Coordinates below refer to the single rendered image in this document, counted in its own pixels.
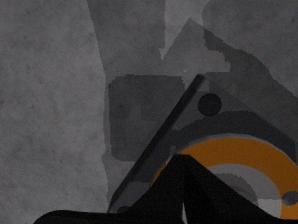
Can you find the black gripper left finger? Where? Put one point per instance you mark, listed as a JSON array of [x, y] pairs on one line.
[[161, 204]]

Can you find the orange round plate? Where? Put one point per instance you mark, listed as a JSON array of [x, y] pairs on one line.
[[250, 163]]

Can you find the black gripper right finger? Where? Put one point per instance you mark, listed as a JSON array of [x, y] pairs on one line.
[[208, 200]]

